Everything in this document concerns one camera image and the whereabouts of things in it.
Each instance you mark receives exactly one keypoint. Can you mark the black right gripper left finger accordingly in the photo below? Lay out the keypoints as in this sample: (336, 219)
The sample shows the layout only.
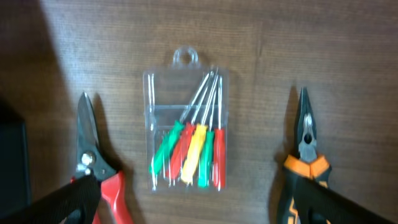
(76, 202)

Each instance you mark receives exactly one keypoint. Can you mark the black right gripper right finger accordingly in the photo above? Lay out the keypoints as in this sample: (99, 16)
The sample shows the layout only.
(313, 201)

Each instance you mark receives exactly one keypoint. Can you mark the orange black needle-nose pliers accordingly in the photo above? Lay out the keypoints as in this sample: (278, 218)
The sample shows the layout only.
(305, 161)

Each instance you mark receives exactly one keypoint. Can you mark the red handled snips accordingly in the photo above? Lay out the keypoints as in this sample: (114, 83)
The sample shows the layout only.
(90, 161)

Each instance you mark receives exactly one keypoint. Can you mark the clear plastic screwdriver case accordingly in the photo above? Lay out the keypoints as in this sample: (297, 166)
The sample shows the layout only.
(166, 92)

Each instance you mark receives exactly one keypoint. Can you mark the black open box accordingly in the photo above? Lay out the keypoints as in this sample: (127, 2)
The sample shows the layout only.
(15, 177)

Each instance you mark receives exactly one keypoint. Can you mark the red mini screwdriver left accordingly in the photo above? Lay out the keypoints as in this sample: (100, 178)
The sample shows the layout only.
(185, 135)

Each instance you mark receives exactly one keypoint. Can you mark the red mini screwdriver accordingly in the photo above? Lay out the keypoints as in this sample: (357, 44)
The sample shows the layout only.
(185, 135)
(219, 172)

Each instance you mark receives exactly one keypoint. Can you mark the red mini screwdriver right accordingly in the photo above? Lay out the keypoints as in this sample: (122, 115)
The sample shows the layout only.
(219, 172)

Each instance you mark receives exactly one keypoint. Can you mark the green mini screwdriver left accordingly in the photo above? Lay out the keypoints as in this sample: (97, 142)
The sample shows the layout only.
(184, 123)

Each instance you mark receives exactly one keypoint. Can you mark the yellow mini screwdriver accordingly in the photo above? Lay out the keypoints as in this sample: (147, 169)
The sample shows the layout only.
(198, 138)

